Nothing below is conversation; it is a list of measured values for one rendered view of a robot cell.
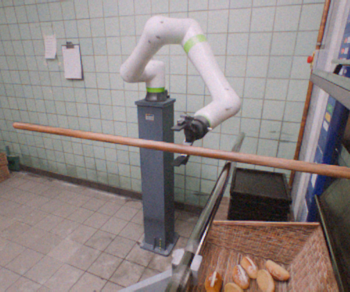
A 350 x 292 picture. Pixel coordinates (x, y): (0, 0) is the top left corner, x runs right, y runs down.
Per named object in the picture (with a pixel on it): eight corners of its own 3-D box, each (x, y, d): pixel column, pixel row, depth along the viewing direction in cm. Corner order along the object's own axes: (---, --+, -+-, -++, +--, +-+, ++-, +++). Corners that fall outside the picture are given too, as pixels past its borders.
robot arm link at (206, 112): (205, 133, 115) (192, 115, 115) (226, 119, 109) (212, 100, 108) (196, 142, 103) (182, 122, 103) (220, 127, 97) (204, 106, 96)
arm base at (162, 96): (158, 94, 174) (158, 87, 172) (176, 96, 169) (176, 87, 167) (140, 101, 152) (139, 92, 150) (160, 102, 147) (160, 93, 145)
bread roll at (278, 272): (289, 271, 95) (283, 284, 93) (292, 274, 99) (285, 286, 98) (266, 256, 102) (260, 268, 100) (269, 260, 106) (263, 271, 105)
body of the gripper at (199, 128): (204, 119, 92) (197, 126, 84) (203, 140, 95) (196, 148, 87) (186, 118, 95) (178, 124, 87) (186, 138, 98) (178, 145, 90)
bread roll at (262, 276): (260, 295, 91) (270, 302, 92) (273, 286, 89) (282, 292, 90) (252, 274, 100) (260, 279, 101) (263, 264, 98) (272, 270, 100)
